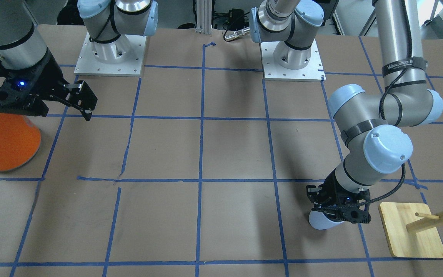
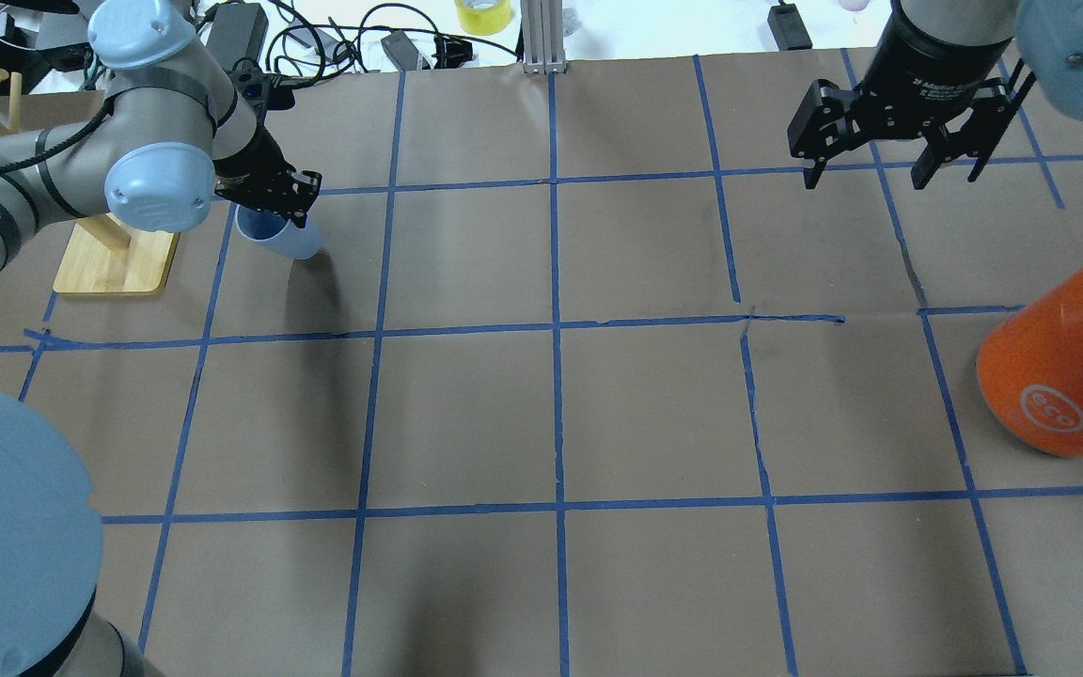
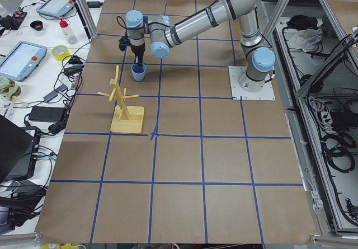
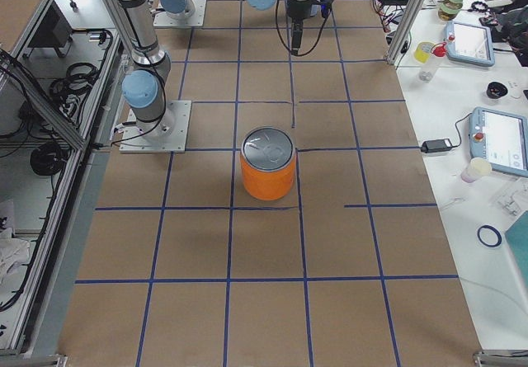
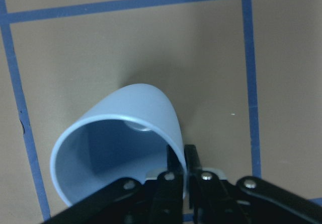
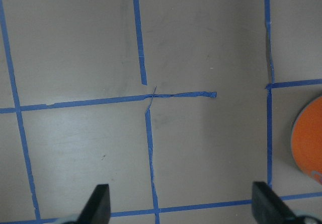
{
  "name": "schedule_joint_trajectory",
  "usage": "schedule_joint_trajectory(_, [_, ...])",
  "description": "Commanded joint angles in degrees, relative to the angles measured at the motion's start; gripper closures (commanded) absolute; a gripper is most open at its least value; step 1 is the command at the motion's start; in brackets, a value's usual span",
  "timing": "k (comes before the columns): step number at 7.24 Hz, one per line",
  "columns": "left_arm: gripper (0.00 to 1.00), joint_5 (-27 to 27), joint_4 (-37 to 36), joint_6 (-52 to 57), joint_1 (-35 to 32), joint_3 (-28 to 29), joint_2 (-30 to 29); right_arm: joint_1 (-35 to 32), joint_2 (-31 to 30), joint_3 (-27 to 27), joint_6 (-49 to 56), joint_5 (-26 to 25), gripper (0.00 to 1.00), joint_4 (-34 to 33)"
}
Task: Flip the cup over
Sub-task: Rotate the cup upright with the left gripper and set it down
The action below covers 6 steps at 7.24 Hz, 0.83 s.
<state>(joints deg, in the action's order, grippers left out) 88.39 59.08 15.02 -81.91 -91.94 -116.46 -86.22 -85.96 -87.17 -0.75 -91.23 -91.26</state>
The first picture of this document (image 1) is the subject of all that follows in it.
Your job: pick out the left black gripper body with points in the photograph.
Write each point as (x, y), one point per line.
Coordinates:
(331, 186)

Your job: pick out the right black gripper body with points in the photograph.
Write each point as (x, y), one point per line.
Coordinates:
(51, 74)

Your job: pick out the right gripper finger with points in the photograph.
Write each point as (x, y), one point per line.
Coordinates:
(87, 114)
(81, 96)

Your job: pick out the light blue plastic cup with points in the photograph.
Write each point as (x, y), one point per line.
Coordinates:
(319, 221)

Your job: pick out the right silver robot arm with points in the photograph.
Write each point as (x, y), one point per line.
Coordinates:
(21, 45)

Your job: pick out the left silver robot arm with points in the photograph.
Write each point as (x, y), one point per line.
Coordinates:
(370, 125)

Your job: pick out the wooden mug tree stand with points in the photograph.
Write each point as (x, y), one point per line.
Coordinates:
(411, 230)

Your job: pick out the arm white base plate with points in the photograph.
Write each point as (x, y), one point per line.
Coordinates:
(282, 63)
(122, 58)

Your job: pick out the aluminium frame post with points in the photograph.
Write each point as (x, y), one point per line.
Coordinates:
(203, 16)

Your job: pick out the silver cable connector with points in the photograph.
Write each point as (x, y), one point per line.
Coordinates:
(236, 34)

